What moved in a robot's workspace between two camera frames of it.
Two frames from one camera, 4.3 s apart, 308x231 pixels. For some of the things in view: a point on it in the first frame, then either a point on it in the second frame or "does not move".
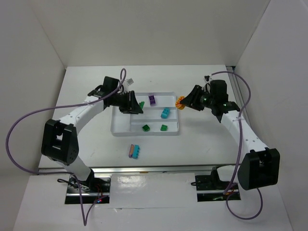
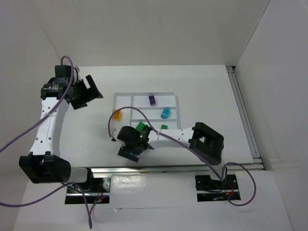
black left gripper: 131,102 → 84,94
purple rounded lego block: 152,100 does not move
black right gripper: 195,96 → 130,149
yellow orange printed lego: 179,105 → 117,115
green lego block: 163,127 does not move
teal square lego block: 165,113 does not move
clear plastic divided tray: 159,116 does not move
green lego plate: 142,104 → 140,125
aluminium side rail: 240,98 does not move
